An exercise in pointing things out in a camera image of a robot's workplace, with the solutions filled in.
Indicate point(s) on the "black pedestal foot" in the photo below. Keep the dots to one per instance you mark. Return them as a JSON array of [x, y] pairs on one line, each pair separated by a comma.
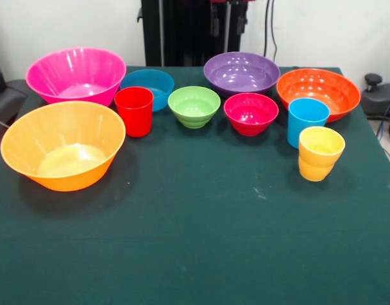
[[379, 95], [7, 98]]

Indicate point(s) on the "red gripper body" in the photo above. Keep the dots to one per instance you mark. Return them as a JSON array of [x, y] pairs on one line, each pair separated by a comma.
[[233, 1]]

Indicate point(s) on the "red cup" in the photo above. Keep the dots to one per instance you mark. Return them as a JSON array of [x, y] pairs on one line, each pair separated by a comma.
[[134, 114]]

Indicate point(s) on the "blue bowl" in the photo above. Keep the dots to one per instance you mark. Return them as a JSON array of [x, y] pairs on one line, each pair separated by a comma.
[[156, 81]]

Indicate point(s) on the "large pink bowl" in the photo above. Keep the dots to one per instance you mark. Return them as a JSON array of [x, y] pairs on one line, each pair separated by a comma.
[[77, 73]]

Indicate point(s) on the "red-orange bowl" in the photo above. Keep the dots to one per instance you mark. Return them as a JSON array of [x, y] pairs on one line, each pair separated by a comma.
[[318, 92]]

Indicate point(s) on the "small crimson bowl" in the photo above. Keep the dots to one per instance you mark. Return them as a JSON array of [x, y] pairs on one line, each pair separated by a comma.
[[251, 114]]

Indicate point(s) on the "large orange bowl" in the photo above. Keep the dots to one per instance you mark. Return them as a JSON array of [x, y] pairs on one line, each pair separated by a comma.
[[62, 143]]

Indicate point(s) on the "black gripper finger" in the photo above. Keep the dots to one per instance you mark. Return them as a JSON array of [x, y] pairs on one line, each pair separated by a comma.
[[215, 23], [241, 23]]

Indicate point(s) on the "blue cup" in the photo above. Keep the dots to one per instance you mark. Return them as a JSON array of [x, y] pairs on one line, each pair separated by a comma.
[[306, 124]]

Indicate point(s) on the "dark green tablecloth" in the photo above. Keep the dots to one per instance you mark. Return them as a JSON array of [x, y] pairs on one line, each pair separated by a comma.
[[194, 238]]

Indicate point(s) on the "yellow cup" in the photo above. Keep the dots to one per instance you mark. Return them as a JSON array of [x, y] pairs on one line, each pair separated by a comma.
[[320, 155]]

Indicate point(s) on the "purple bowl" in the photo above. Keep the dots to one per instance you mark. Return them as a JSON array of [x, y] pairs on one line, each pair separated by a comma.
[[241, 74]]

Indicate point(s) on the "green bowl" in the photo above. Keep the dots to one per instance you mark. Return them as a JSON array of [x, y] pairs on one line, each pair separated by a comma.
[[194, 108]]

